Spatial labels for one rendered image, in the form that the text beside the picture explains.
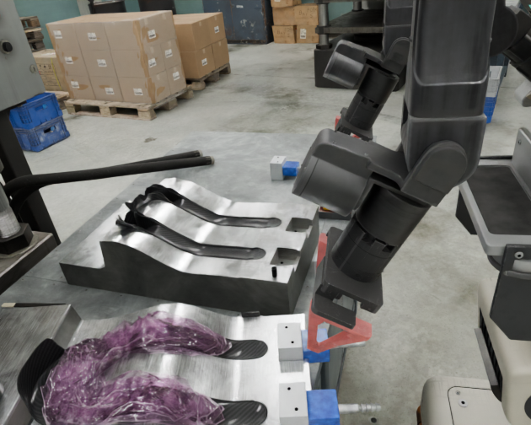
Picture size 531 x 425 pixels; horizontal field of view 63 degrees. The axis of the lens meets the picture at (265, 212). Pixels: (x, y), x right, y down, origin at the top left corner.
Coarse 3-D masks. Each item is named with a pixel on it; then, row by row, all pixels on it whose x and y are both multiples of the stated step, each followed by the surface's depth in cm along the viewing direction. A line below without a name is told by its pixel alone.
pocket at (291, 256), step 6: (276, 252) 83; (282, 252) 83; (288, 252) 82; (294, 252) 82; (276, 258) 83; (282, 258) 84; (288, 258) 83; (294, 258) 83; (270, 264) 79; (276, 264) 83; (282, 264) 82; (288, 264) 82; (294, 264) 80; (294, 270) 79
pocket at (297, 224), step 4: (292, 220) 92; (296, 220) 91; (300, 220) 91; (304, 220) 91; (308, 220) 90; (312, 220) 90; (288, 224) 89; (292, 224) 92; (296, 224) 92; (300, 224) 92; (304, 224) 91; (308, 224) 91; (312, 224) 90; (288, 228) 90; (292, 228) 93; (296, 228) 92; (300, 228) 92; (304, 228) 92; (308, 228) 90; (300, 232) 91; (308, 232) 88
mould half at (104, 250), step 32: (192, 192) 99; (192, 224) 91; (96, 256) 91; (128, 256) 83; (160, 256) 82; (192, 256) 84; (128, 288) 88; (160, 288) 85; (192, 288) 82; (224, 288) 79; (256, 288) 77; (288, 288) 75
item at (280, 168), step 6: (276, 156) 127; (282, 156) 127; (276, 162) 124; (282, 162) 124; (288, 162) 126; (294, 162) 126; (276, 168) 124; (282, 168) 124; (288, 168) 123; (294, 168) 123; (276, 174) 125; (282, 174) 125; (288, 174) 124; (294, 174) 124
